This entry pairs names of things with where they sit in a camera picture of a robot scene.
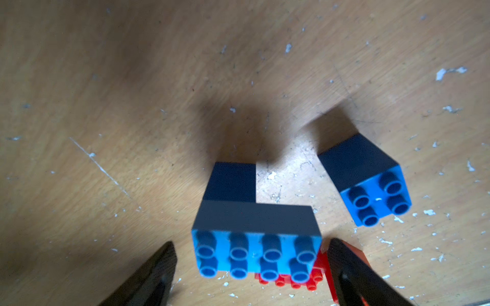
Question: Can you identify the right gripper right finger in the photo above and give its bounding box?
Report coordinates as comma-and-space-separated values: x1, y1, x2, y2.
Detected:
327, 238, 410, 305

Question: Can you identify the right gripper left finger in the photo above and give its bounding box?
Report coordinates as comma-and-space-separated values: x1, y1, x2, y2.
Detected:
101, 241, 177, 305

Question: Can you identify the light blue 2x4 brick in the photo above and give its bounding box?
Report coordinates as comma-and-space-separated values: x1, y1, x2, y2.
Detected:
191, 200, 322, 284

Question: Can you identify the blue 2x2 brick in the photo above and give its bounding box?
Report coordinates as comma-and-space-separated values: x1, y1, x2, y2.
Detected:
318, 133, 412, 227
203, 162, 256, 203

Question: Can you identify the red 2x4 brick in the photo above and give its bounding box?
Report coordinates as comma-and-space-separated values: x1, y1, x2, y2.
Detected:
254, 238, 372, 305

